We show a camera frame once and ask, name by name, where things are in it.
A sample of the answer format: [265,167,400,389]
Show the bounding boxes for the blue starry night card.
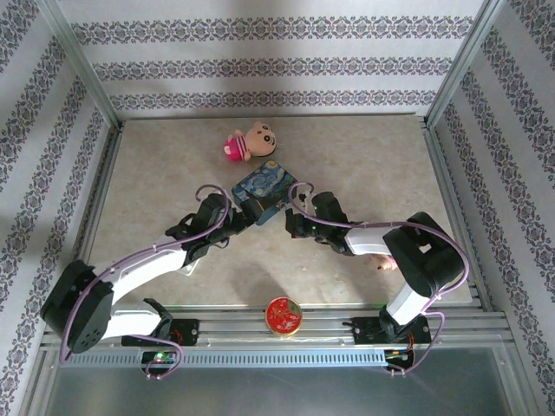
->
[231,159,301,227]

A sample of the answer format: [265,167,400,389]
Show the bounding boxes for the pink plush doll toy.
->
[224,120,279,164]

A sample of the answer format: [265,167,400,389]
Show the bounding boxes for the small pink toy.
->
[363,254,398,272]

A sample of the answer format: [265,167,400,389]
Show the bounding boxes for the red round tin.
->
[264,296,304,337]

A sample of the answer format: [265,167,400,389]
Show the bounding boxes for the white cable bracket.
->
[298,189,316,216]

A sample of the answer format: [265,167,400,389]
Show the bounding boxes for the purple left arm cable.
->
[58,183,233,381]

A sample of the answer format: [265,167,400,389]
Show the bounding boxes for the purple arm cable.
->
[58,183,233,381]
[287,181,472,377]

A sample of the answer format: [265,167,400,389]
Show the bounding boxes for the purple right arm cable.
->
[287,181,472,377]

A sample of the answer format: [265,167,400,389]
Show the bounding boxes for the aluminium rail bench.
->
[40,302,509,349]

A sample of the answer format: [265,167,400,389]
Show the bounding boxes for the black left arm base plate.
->
[121,318,201,348]

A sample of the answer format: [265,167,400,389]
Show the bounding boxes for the aluminium side rail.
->
[421,120,493,311]
[59,120,123,314]

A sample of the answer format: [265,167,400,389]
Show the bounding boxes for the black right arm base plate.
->
[351,315,431,348]

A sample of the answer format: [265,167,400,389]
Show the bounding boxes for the grey slotted cable duct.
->
[57,349,388,368]

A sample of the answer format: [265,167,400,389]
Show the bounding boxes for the aluminium frame corner post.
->
[426,0,507,127]
[36,0,121,127]

